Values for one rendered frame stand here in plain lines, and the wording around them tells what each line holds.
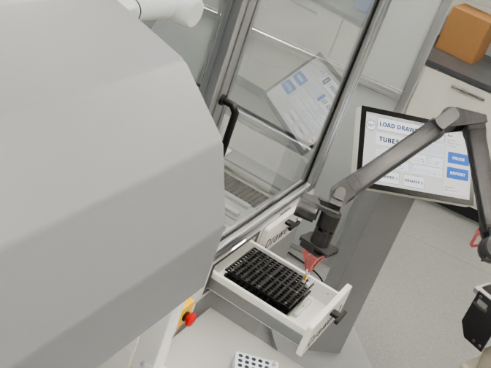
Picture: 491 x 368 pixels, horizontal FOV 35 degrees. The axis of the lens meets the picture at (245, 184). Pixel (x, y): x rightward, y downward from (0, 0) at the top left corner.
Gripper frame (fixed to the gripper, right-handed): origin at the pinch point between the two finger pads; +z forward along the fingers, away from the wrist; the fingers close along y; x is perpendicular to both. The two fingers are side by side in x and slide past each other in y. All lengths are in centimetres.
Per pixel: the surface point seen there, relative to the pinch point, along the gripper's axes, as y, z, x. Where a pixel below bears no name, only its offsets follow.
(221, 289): -15.3, 12.6, -16.7
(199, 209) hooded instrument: 19, -52, -91
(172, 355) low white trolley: -10.0, 23.7, -38.7
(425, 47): -57, -39, 153
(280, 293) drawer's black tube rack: -2.5, 8.5, -6.4
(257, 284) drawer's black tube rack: -10.7, 11.1, -6.0
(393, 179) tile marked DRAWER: -17, -6, 78
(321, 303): 3.4, 14.3, 10.9
